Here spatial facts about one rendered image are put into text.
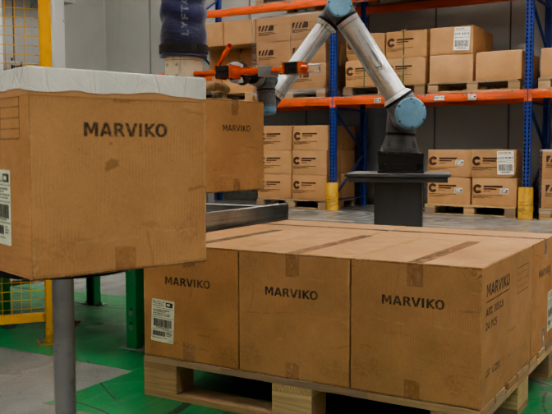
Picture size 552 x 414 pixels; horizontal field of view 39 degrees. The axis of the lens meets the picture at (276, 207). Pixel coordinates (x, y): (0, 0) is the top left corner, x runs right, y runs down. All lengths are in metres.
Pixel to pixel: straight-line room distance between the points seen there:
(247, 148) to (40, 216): 2.08
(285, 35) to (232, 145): 8.31
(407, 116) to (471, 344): 1.72
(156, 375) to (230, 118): 1.19
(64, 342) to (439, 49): 9.19
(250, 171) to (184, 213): 1.86
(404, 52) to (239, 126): 7.56
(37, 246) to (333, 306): 1.12
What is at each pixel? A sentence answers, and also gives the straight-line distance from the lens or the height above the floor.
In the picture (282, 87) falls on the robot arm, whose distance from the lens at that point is 3.90.
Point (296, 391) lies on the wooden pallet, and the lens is 2.54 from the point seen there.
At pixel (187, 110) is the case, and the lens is 1.70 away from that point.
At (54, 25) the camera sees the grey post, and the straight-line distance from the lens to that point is 6.57.
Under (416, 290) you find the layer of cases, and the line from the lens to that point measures 2.29.
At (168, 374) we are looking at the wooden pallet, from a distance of 2.81.
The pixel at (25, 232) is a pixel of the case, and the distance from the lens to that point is 1.56.
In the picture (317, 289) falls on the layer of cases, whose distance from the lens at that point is 2.42.
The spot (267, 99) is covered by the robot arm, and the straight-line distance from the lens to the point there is 3.75.
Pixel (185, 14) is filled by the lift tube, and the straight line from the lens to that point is 3.63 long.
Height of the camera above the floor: 0.87
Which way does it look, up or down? 4 degrees down
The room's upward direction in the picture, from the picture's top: straight up
